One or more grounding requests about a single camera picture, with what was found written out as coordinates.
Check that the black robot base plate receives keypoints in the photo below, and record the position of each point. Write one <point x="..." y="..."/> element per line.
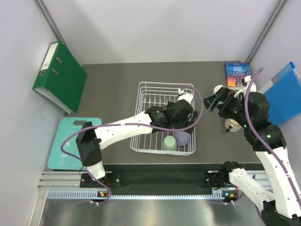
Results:
<point x="181" y="178"/>

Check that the Jane Eyre paperback book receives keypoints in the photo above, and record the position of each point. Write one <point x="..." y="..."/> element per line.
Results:
<point x="235" y="72"/>

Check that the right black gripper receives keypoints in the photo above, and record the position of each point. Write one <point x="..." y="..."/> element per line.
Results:
<point x="226" y="96"/>

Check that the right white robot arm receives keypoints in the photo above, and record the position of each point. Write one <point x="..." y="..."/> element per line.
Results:
<point x="282" y="205"/>

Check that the purple cup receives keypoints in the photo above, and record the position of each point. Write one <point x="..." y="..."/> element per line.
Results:
<point x="182" y="138"/>

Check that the grey slotted cable duct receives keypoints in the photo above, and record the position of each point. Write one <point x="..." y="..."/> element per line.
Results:
<point x="98" y="195"/>

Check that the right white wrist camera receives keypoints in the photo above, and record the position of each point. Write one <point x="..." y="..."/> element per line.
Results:
<point x="245" y="82"/>

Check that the white wire dish rack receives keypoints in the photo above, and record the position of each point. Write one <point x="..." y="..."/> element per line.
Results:
<point x="159" y="94"/>

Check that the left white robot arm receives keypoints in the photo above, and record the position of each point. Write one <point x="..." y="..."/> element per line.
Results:
<point x="91" y="142"/>

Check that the green lever arch binder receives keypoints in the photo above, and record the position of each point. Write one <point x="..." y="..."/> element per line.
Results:
<point x="61" y="79"/>

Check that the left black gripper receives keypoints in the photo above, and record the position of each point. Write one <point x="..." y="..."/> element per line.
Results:
<point x="186" y="124"/>

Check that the green cup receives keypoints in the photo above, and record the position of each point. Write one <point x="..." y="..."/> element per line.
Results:
<point x="169" y="144"/>

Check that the cream ceramic mug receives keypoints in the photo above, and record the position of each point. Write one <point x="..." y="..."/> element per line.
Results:
<point x="232" y="126"/>

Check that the blue plastic folder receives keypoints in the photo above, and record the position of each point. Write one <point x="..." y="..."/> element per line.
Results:
<point x="283" y="92"/>

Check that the light blue mug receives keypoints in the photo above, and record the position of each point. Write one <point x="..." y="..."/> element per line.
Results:
<point x="217" y="88"/>

